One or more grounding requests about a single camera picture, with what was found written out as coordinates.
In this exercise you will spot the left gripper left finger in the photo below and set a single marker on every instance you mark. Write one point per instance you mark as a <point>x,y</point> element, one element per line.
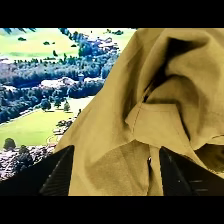
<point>50,176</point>

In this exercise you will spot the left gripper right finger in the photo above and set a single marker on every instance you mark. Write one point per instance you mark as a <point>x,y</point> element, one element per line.
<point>181,178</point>

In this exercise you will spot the olive shirt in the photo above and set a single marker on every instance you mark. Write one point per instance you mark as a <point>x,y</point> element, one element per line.
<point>156,100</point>

